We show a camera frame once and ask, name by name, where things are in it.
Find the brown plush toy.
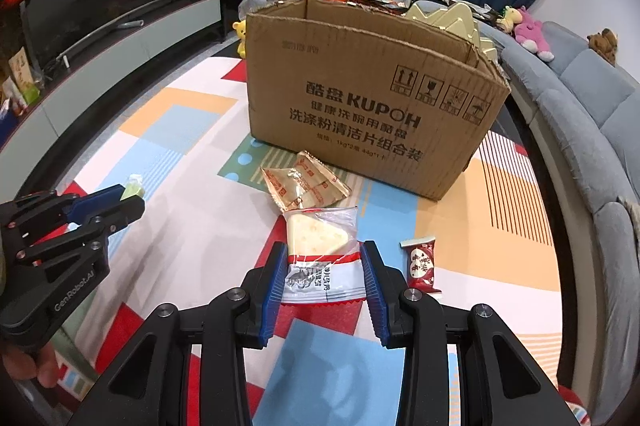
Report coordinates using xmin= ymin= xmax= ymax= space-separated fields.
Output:
xmin=587 ymin=28 xmax=618 ymax=66

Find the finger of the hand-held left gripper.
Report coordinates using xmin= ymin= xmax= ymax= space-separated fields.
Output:
xmin=15 ymin=196 xmax=146 ymax=267
xmin=0 ymin=186 xmax=123 ymax=231

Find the yellow bear plush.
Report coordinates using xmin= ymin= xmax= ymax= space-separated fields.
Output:
xmin=232 ymin=20 xmax=248 ymax=59

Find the clear bread packet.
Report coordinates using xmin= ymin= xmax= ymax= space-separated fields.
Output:
xmin=280 ymin=206 xmax=365 ymax=305

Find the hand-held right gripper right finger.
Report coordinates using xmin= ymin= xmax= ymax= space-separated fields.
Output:
xmin=361 ymin=240 xmax=593 ymax=426

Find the tan cracker packet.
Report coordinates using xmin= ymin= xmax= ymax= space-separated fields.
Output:
xmin=261 ymin=151 xmax=352 ymax=213

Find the pink plush toy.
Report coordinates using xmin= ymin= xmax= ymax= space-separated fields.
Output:
xmin=514 ymin=6 xmax=556 ymax=62

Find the small pale green candy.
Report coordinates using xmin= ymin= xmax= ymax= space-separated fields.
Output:
xmin=120 ymin=174 xmax=147 ymax=199

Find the grey television console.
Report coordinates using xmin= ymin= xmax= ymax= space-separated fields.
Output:
xmin=0 ymin=0 xmax=223 ymax=157

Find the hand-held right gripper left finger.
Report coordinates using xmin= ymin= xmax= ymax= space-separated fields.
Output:
xmin=65 ymin=242 xmax=290 ymax=426

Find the colourful patterned mat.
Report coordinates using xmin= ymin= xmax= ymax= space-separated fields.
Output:
xmin=15 ymin=53 xmax=591 ymax=426

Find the brown cardboard box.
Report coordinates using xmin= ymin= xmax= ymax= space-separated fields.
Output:
xmin=245 ymin=0 xmax=512 ymax=201

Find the person's left hand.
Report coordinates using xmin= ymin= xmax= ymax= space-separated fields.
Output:
xmin=0 ymin=343 xmax=61 ymax=389

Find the red candy packet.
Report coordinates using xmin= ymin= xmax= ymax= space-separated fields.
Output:
xmin=400 ymin=237 xmax=443 ymax=295

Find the yellow plush toy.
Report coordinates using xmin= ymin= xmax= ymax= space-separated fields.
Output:
xmin=495 ymin=6 xmax=518 ymax=35

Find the grey sofa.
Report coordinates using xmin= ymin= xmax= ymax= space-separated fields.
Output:
xmin=480 ymin=20 xmax=640 ymax=387

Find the tan paper box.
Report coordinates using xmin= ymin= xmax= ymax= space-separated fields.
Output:
xmin=9 ymin=47 xmax=38 ymax=87

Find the gold mountain-lid candy box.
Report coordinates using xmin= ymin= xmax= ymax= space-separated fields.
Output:
xmin=405 ymin=0 xmax=501 ymax=61

